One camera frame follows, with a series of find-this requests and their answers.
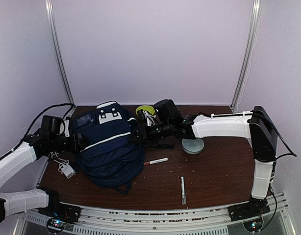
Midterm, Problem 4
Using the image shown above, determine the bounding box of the right aluminium corner post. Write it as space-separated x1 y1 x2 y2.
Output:
230 0 262 112

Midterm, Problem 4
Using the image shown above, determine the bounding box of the white green marker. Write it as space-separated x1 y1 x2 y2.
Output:
180 176 186 205

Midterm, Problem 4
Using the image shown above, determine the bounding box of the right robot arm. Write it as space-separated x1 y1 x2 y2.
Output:
131 99 297 221

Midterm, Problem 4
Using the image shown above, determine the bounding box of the pale blue ceramic bowl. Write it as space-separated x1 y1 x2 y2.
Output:
181 138 204 155

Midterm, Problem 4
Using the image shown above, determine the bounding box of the aluminium front rail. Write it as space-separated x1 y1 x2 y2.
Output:
13 192 296 235

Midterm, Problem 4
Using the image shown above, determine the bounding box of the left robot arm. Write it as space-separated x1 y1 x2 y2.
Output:
0 103 88 223

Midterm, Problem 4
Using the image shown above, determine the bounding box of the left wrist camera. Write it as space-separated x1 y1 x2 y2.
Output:
62 119 70 137

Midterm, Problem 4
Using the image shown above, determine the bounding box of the navy blue student backpack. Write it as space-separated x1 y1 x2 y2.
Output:
73 101 145 194

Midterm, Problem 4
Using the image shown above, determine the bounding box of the left aluminium corner post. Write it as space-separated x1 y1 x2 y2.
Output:
45 0 74 103

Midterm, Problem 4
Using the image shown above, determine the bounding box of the white red marker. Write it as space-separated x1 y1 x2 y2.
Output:
143 158 168 166

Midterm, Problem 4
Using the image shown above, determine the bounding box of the aluminium corner post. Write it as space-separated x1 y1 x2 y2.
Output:
230 0 262 112
45 0 74 103

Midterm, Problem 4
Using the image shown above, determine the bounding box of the lime green bowl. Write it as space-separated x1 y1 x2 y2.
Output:
135 105 155 119

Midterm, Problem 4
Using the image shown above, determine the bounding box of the white charger with cable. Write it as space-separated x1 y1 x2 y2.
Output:
50 152 75 179

